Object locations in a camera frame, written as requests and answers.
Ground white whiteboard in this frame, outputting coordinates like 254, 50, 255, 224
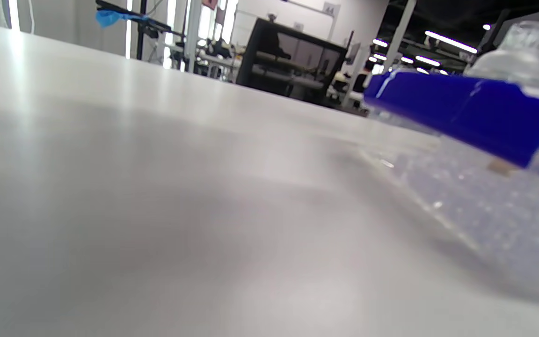
230, 0, 341, 47

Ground black stand with blue tape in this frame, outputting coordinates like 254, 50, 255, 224
95, 0, 187, 62

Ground clear plastic bottle blue label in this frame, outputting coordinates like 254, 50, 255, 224
357, 21, 539, 307

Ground black open-frame cabinet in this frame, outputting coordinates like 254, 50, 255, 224
236, 18, 349, 105

